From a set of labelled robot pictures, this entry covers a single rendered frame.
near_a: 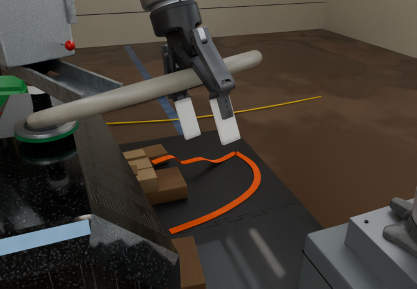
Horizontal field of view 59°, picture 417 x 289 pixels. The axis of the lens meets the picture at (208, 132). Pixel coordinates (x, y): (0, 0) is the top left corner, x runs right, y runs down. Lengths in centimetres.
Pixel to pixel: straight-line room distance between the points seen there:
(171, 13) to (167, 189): 180
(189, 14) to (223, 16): 615
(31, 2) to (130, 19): 506
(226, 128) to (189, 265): 130
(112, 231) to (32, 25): 66
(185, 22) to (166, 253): 79
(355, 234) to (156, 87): 58
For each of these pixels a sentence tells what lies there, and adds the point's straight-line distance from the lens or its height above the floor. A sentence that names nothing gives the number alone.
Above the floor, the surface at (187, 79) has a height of 125.
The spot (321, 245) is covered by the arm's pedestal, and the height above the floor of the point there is 80.
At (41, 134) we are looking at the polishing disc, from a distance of 137.
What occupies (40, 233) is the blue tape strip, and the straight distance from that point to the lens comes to 104.
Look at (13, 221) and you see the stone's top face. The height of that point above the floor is 80.
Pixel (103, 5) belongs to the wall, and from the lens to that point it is 620.
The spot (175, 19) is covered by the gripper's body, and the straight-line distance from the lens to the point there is 55.
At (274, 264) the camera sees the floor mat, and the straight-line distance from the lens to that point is 197.
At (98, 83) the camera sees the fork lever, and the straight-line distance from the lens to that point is 110.
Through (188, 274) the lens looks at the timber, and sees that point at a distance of 175.
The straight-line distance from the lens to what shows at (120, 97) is 56.
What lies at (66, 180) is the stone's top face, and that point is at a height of 80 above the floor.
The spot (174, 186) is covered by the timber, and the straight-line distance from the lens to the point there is 230.
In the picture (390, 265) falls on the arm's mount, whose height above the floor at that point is 86.
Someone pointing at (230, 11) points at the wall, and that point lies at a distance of 674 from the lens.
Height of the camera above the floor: 143
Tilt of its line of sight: 27 degrees down
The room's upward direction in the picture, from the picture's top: straight up
